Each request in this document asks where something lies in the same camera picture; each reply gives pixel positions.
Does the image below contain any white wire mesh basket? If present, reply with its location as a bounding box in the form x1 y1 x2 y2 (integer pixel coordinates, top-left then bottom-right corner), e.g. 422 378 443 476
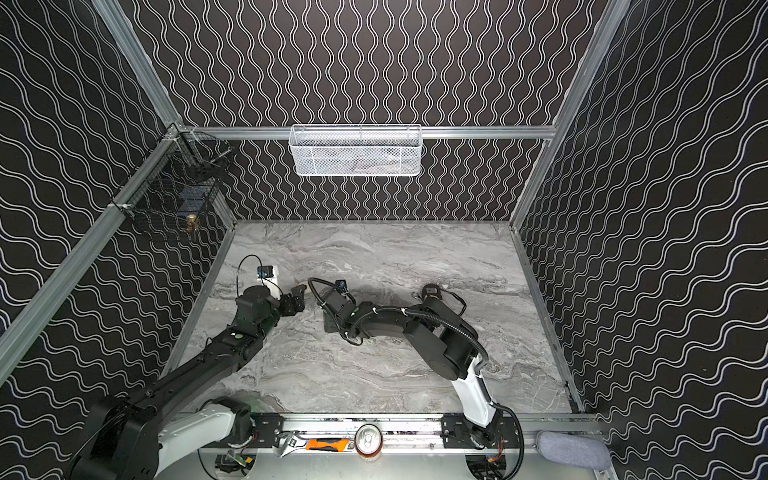
288 124 424 177

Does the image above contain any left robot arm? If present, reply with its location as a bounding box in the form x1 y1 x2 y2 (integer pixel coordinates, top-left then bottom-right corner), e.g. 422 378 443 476
65 284 307 479

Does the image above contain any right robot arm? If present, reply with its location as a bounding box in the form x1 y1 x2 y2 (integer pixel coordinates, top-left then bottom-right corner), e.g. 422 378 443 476
318 291 503 449

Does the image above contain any yellow black tape measure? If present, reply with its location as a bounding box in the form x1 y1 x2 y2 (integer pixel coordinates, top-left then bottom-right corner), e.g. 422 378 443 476
418 283 467 316

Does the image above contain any brass object in basket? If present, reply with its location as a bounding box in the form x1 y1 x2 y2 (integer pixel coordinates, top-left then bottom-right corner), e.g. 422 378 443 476
186 214 199 234

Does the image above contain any orange utility knife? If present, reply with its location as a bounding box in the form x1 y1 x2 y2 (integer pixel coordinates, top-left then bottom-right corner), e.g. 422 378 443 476
305 438 353 453

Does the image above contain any black wire basket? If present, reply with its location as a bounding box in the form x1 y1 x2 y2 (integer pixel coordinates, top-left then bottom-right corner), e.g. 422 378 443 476
116 124 233 246

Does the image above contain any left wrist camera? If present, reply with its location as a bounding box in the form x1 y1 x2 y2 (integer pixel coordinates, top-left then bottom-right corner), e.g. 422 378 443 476
257 265 282 298

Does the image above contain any soda can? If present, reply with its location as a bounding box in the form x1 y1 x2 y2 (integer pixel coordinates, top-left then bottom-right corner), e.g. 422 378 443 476
354 423 384 461

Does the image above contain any adjustable wrench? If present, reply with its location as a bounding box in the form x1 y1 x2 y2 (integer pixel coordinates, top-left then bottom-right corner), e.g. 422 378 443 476
272 431 309 458

